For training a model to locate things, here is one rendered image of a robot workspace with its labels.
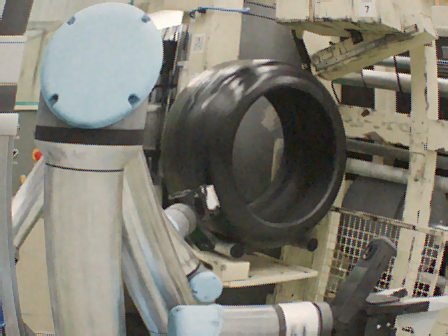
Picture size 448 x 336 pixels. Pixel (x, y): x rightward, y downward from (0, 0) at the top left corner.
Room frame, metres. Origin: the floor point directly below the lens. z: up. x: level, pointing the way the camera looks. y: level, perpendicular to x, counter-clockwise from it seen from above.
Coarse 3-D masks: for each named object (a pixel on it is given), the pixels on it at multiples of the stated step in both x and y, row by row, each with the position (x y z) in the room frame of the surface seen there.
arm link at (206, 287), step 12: (168, 228) 1.23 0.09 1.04; (180, 240) 1.25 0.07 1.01; (180, 252) 1.24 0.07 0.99; (192, 252) 1.27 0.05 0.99; (192, 264) 1.25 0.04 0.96; (192, 276) 1.25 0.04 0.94; (204, 276) 1.25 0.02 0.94; (216, 276) 1.27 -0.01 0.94; (192, 288) 1.24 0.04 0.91; (204, 288) 1.25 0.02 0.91; (216, 288) 1.26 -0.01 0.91; (204, 300) 1.25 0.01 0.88
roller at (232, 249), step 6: (216, 240) 1.81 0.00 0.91; (222, 240) 1.80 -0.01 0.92; (228, 240) 1.79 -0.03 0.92; (216, 246) 1.80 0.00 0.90; (222, 246) 1.77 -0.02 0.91; (228, 246) 1.75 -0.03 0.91; (234, 246) 1.74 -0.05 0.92; (240, 246) 1.75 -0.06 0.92; (222, 252) 1.78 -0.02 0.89; (228, 252) 1.75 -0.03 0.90; (234, 252) 1.74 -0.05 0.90; (240, 252) 1.75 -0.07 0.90
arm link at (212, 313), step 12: (180, 312) 0.55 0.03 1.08; (192, 312) 0.55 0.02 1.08; (204, 312) 0.56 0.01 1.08; (216, 312) 0.56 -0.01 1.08; (228, 312) 0.56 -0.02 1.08; (240, 312) 0.57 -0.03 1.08; (252, 312) 0.57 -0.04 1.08; (264, 312) 0.57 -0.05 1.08; (276, 312) 0.57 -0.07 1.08; (168, 324) 0.58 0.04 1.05; (180, 324) 0.54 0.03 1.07; (192, 324) 0.54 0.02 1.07; (204, 324) 0.54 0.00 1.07; (216, 324) 0.55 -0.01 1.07; (228, 324) 0.55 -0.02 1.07; (240, 324) 0.55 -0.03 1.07; (252, 324) 0.55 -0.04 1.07; (264, 324) 0.56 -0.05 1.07; (276, 324) 0.56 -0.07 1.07
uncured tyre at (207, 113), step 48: (192, 96) 1.81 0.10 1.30; (240, 96) 1.72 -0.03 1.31; (288, 96) 2.12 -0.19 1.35; (192, 144) 1.72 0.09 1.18; (288, 144) 2.15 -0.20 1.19; (336, 144) 1.92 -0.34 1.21; (288, 192) 2.14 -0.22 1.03; (336, 192) 1.93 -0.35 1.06; (240, 240) 1.78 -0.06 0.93; (288, 240) 1.85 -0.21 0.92
